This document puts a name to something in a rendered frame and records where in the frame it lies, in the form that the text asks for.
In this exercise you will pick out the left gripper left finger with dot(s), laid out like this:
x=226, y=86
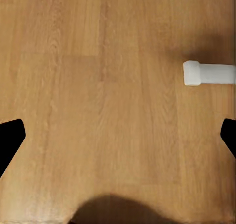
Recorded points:
x=12, y=134

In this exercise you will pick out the desk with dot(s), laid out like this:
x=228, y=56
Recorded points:
x=195, y=73

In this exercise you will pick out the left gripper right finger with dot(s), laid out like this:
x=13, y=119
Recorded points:
x=228, y=135

